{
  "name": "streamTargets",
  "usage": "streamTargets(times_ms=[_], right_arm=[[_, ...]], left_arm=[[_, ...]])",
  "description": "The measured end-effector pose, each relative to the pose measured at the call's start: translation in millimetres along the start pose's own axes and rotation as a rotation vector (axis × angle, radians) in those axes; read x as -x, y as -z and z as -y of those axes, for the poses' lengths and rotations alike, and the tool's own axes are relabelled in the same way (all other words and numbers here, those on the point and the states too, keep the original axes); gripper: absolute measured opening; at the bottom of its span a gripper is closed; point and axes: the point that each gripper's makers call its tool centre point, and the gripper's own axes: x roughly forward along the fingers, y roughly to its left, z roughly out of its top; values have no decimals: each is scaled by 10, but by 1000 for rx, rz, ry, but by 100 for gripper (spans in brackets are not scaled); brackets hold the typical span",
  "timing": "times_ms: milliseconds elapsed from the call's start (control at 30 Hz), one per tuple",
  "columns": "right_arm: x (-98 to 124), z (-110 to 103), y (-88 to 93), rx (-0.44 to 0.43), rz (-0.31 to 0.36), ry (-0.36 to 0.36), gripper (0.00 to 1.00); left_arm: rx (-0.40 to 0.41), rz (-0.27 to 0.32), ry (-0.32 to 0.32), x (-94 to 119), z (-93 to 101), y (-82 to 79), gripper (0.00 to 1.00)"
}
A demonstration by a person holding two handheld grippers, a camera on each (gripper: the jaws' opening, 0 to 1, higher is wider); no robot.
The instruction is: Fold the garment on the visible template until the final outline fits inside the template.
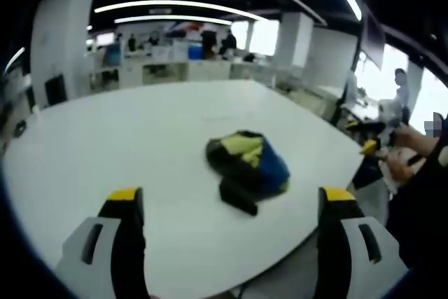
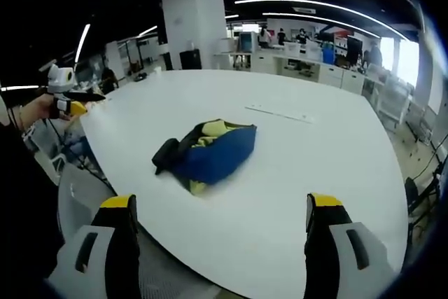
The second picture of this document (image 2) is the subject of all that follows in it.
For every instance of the long curved ceiling light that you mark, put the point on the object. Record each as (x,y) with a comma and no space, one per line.
(315,19)
(325,6)

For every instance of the black cabinet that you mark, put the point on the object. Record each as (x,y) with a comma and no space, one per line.
(190,59)

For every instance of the short ceiling light strip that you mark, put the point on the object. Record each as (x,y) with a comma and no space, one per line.
(82,42)
(148,31)

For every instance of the white table strip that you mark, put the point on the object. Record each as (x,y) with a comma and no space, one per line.
(280,113)

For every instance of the white counter cabinets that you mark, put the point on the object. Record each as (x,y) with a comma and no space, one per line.
(329,75)

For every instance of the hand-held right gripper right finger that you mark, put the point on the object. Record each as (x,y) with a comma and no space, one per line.
(336,253)

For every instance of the black stand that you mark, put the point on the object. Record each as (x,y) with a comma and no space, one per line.
(425,190)

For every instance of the person's left hand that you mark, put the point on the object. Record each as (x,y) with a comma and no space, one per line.
(42,108)

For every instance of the blue box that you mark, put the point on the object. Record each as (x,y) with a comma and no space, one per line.
(328,55)

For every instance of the small black table object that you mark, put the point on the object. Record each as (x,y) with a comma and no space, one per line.
(140,76)

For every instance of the white square column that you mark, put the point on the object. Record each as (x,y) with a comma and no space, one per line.
(196,22)

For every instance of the black monitor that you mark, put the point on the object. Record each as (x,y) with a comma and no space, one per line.
(353,49)

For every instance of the person's black clothing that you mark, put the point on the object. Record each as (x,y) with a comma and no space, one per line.
(24,201)

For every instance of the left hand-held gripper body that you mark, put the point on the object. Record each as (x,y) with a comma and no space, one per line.
(59,80)

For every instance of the blue yellow black garment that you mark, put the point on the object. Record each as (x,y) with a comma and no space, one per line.
(217,153)

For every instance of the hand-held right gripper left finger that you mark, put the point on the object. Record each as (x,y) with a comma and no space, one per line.
(105,243)

